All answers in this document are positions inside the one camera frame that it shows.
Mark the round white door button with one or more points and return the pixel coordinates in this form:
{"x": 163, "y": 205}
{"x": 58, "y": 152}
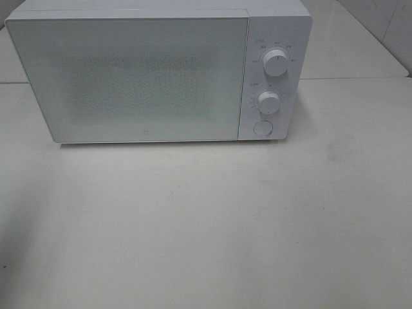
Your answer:
{"x": 263, "y": 128}

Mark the white microwave oven body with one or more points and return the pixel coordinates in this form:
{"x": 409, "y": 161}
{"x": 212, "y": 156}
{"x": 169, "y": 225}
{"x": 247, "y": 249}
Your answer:
{"x": 271, "y": 24}

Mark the white microwave door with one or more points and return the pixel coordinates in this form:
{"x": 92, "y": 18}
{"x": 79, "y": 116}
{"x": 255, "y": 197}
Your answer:
{"x": 135, "y": 80}

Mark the white microwave knob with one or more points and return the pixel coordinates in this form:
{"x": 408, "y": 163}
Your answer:
{"x": 275, "y": 62}
{"x": 268, "y": 102}

